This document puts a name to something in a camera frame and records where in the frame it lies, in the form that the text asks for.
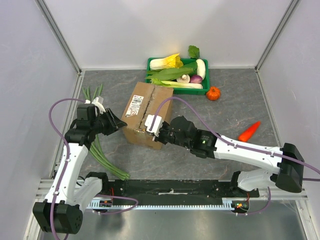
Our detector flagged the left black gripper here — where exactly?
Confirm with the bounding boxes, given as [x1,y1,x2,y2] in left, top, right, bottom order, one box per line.
[91,107,127,136]

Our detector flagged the brown cardboard express box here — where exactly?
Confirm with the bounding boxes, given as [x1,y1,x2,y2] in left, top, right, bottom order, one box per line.
[121,82,174,150]

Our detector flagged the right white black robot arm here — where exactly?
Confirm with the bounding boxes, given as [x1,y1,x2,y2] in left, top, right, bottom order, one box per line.
[144,115,304,197]

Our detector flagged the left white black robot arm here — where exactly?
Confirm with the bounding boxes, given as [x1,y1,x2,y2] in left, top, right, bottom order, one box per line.
[32,103,127,238]

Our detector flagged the green long beans bundle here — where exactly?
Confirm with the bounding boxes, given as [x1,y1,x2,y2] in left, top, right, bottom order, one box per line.
[82,84,130,180]

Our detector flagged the white green leek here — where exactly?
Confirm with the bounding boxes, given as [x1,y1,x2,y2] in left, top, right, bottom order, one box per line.
[150,78,203,90]

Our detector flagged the small orange pumpkin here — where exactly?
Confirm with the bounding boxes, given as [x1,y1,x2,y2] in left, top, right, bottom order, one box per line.
[206,86,221,101]

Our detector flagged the white mushroom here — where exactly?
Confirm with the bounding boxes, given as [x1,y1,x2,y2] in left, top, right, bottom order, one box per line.
[176,74,190,84]

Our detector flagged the purple onion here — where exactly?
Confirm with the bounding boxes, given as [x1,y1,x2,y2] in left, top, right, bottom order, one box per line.
[190,75,203,84]

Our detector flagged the large green leaf vegetable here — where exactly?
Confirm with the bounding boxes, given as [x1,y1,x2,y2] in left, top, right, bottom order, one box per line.
[145,61,198,81]

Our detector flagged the white radish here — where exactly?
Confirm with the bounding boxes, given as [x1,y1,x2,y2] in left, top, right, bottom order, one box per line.
[196,58,206,79]

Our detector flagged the orange carrot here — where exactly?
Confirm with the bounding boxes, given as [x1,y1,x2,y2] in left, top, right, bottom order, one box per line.
[238,121,261,142]

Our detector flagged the napa cabbage with yellow leaves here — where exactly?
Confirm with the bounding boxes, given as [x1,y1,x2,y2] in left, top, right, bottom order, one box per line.
[149,53,184,70]

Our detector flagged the green plastic vegetable tray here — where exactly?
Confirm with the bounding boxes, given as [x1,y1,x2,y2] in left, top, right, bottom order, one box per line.
[144,57,211,95]

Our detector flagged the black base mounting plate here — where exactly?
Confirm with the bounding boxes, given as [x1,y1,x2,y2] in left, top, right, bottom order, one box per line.
[100,179,260,205]

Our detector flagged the green leaf behind tray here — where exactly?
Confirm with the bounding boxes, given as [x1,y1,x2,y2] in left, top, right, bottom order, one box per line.
[188,45,200,59]

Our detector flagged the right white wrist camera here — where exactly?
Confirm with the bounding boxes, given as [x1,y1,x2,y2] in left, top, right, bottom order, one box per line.
[144,114,164,137]

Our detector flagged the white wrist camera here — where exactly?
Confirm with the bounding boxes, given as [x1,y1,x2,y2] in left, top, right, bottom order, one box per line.
[144,114,164,137]
[85,95,106,114]

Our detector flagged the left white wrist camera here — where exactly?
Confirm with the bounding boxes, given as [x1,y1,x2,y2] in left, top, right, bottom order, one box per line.
[85,95,106,114]

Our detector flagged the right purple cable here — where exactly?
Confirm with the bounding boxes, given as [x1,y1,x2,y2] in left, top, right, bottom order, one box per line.
[149,96,320,216]

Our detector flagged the grey slotted cable duct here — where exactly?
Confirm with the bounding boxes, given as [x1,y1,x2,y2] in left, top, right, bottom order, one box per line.
[86,197,249,212]

